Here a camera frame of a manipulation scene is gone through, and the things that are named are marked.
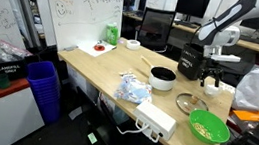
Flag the green wipes canister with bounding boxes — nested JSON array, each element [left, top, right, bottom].
[[103, 21, 121, 47]]

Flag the dark green cup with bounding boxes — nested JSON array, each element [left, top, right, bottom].
[[0, 72, 13, 92]]

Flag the small leaning whiteboard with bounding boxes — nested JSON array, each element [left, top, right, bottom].
[[144, 0, 167, 12]]

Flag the glass lid wooden knob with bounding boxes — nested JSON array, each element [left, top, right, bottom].
[[174, 91, 211, 119]]

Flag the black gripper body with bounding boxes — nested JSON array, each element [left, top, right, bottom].
[[202, 57, 226, 77]]

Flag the whiteboard with smiley drawing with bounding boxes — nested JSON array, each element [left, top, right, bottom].
[[32, 0, 126, 59]]

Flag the crumpled clear plastic bag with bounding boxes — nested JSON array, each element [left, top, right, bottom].
[[0, 38, 27, 68]]

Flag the black floor device green sticker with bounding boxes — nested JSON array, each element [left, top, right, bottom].
[[74, 110, 125, 145]]

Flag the red tape roll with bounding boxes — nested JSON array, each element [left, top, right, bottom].
[[93, 43, 106, 53]]

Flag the white paper sheet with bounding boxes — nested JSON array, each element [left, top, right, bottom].
[[75, 37, 118, 61]]

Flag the white round container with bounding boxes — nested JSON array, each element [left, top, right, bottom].
[[125, 38, 142, 52]]

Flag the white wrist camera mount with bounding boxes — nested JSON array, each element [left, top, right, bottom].
[[210, 51, 242, 65]]

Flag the marshmallow bag blue white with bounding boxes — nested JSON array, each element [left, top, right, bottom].
[[113, 70, 156, 107]]

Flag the black bin holding clutter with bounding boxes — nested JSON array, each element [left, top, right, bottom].
[[0, 49, 31, 83]]

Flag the black mesh office chair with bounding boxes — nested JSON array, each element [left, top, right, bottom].
[[135, 5, 178, 55]]

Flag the white power cable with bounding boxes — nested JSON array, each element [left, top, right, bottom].
[[114, 115, 151, 140]]

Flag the black keyboard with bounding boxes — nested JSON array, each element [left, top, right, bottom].
[[175, 19, 200, 30]]

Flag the black computer monitor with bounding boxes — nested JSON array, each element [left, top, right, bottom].
[[173, 0, 212, 26]]

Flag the white table label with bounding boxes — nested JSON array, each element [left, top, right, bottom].
[[219, 82, 237, 95]]

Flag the blue stacked bins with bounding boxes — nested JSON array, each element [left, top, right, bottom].
[[19, 57, 68, 128]]

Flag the small sugar packet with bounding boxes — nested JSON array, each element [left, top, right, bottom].
[[125, 68, 137, 76], [118, 69, 131, 78]]

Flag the orange folder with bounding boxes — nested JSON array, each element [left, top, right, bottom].
[[230, 105, 259, 125]]

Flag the white power box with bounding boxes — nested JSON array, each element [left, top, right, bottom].
[[130, 99, 180, 145]]

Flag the clear bowl with marshmallows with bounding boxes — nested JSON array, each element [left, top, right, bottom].
[[202, 82, 226, 99]]

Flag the green plastic bowl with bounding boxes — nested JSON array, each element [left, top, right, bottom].
[[185, 108, 234, 145]]

